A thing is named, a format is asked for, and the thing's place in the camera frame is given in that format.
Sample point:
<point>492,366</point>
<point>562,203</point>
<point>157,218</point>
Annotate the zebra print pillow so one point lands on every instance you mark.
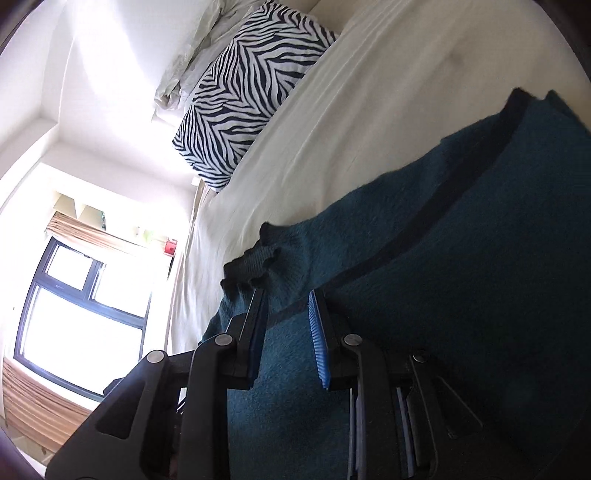
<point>240,92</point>

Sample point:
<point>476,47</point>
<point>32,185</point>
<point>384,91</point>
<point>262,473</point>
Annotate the dark teal knit sweater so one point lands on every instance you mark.
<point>485,277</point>

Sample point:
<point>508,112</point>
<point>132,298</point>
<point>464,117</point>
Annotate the red box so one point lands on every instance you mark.
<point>170,246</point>

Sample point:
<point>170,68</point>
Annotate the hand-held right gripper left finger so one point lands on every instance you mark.
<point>256,341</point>

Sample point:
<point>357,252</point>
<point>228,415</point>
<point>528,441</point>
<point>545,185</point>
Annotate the bed with beige sheet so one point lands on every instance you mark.
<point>369,115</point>

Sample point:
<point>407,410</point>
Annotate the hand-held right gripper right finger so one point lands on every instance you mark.
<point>318,341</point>

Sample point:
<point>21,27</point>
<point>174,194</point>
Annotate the folded white duvet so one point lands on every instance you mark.
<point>194,60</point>

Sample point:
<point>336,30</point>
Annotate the black framed window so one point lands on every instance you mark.
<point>78,323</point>

